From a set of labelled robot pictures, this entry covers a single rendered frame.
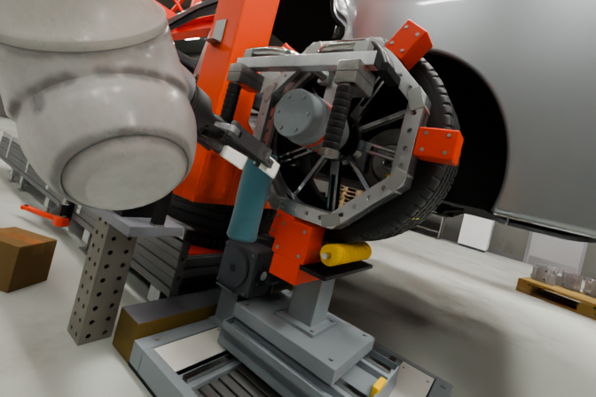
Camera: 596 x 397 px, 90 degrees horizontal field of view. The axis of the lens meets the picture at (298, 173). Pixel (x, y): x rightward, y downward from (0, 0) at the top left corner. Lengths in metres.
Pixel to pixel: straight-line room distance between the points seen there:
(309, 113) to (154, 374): 0.84
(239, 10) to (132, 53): 1.01
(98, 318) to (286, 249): 0.69
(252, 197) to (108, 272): 0.58
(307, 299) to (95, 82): 0.95
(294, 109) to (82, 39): 0.61
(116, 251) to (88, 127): 1.00
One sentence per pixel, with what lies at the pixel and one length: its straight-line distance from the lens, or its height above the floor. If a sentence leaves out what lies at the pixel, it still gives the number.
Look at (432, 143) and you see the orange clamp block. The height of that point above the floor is 0.85.
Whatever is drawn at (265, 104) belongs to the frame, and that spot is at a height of 0.91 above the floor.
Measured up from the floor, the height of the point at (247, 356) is 0.12.
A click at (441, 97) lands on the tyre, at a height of 0.99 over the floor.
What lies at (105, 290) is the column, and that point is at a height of 0.17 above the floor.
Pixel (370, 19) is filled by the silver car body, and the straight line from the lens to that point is 1.54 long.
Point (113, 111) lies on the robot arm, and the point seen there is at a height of 0.70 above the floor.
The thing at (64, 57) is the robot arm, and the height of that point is 0.72.
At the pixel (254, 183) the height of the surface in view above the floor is 0.65.
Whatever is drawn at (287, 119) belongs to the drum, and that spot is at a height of 0.83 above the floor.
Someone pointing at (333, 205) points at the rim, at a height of 0.64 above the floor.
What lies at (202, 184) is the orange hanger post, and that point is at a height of 0.59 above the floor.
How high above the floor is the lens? 0.69
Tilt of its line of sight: 1 degrees up
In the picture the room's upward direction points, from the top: 14 degrees clockwise
